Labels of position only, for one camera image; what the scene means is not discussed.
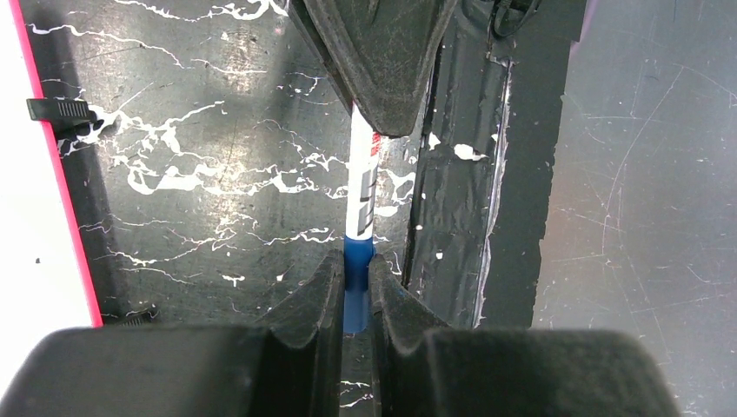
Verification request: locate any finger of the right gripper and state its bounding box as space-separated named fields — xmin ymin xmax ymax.
xmin=287 ymin=0 xmax=456 ymax=137

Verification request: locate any blue marker cap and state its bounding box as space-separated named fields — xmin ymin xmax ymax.
xmin=343 ymin=237 xmax=375 ymax=334

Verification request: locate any white marker pen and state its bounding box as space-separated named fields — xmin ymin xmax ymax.
xmin=345 ymin=103 xmax=382 ymax=241

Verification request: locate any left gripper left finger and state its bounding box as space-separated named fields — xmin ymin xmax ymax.
xmin=1 ymin=250 xmax=344 ymax=416

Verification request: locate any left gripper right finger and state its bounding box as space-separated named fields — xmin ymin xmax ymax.
xmin=368 ymin=256 xmax=679 ymax=416

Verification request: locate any pink framed whiteboard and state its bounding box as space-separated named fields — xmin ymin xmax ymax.
xmin=1 ymin=1 xmax=102 ymax=416

